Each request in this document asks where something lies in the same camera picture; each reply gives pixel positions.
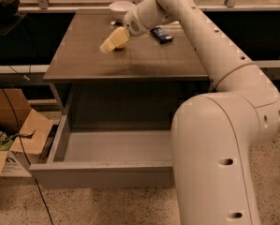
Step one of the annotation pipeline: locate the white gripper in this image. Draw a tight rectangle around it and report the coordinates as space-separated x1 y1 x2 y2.
100 6 148 53

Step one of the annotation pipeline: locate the white ceramic bowl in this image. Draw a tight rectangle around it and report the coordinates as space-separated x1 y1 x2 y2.
109 1 136 22

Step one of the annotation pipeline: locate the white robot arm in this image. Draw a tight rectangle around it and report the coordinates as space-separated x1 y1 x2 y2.
100 0 280 225

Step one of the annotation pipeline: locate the open grey top drawer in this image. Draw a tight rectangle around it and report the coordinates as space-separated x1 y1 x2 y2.
30 115 174 188

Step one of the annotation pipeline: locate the orange fruit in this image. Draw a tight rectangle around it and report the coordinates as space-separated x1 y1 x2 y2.
115 43 126 51

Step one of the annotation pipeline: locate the black cable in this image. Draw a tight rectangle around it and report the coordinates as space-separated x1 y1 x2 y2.
0 64 54 225

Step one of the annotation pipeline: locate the dark blue snack packet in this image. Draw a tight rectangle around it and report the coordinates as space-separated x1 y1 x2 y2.
150 27 173 44

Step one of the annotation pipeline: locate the open cardboard box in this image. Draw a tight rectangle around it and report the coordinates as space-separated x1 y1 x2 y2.
0 89 53 177

